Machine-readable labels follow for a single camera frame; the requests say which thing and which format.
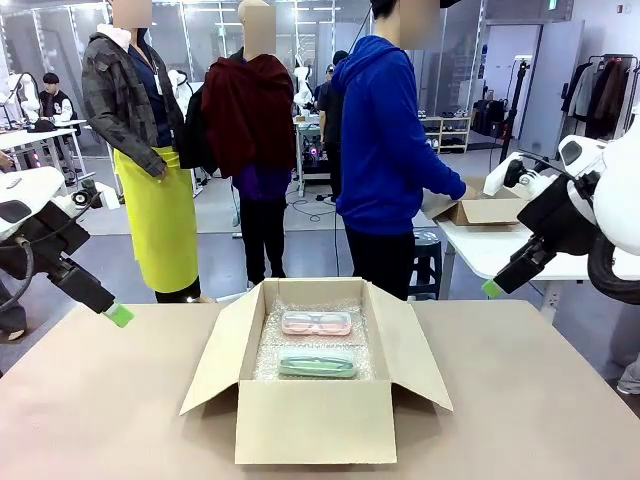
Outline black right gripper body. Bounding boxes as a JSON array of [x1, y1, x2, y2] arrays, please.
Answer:
[[516, 170, 602, 257]]

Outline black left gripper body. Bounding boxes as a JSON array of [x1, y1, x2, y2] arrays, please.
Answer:
[[13, 200, 94, 284]]

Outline small cardboard box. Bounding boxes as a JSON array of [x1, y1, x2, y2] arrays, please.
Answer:
[[422, 175, 531, 229]]

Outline green glasses case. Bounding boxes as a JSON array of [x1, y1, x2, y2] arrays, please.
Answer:
[[276, 349, 358, 379]]

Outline blue-sleeved right forearm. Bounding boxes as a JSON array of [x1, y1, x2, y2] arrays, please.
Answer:
[[420, 162, 469, 202]]

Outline pink glasses case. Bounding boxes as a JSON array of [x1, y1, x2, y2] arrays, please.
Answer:
[[280, 310, 354, 337]]

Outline white side table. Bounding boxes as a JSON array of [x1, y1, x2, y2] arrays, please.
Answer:
[[422, 209, 640, 321]]

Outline black plastic stool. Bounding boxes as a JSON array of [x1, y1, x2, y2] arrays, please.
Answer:
[[408, 230, 444, 302]]

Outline white background work table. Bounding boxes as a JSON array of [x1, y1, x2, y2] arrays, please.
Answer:
[[0, 118, 85, 199]]

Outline black tripod stand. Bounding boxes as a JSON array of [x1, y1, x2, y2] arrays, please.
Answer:
[[497, 55, 532, 169]]

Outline mannequin with yellow apron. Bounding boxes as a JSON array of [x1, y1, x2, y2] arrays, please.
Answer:
[[79, 0, 204, 305]]

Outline clothes rack with coats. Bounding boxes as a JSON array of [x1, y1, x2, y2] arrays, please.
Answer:
[[560, 52, 640, 142]]

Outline seated person in black jacket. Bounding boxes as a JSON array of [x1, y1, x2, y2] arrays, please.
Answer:
[[37, 72, 77, 151]]

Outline wooden shoe shelf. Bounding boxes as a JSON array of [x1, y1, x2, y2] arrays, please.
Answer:
[[418, 114, 474, 155]]

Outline white background humanoid robot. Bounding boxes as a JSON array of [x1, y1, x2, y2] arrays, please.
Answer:
[[0, 71, 42, 126]]

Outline person in blue hoodie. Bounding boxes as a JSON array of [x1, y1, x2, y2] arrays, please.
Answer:
[[330, 0, 469, 302]]

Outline clear bubble wrap sheet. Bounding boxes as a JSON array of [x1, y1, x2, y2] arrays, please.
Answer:
[[251, 296, 379, 383]]

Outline mannequin with maroon garment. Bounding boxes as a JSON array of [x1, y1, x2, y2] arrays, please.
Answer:
[[179, 0, 297, 292]]

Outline person in black cap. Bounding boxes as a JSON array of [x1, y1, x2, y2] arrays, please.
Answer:
[[313, 49, 352, 204]]

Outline large open cardboard box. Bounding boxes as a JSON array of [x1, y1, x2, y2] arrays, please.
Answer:
[[179, 276, 454, 466]]

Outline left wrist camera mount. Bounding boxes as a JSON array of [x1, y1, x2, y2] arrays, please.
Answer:
[[52, 179, 121, 217]]

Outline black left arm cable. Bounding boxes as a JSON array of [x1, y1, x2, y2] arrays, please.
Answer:
[[0, 237, 36, 316]]

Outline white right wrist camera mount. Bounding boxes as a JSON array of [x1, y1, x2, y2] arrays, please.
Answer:
[[482, 152, 551, 199]]

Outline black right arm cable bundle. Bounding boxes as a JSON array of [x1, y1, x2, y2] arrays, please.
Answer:
[[586, 233, 640, 307]]

